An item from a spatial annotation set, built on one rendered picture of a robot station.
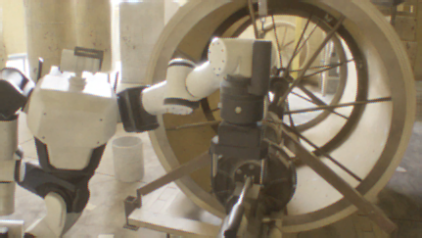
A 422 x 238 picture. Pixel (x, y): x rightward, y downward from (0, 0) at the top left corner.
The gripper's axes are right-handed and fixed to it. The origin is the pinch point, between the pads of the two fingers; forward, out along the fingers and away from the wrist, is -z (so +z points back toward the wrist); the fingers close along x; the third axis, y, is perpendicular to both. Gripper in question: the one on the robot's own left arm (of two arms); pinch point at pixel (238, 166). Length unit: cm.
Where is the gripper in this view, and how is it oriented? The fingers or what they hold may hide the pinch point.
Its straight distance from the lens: 62.7
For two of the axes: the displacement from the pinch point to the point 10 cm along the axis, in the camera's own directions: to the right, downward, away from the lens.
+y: 2.7, -2.8, 9.2
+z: 0.2, -9.5, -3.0
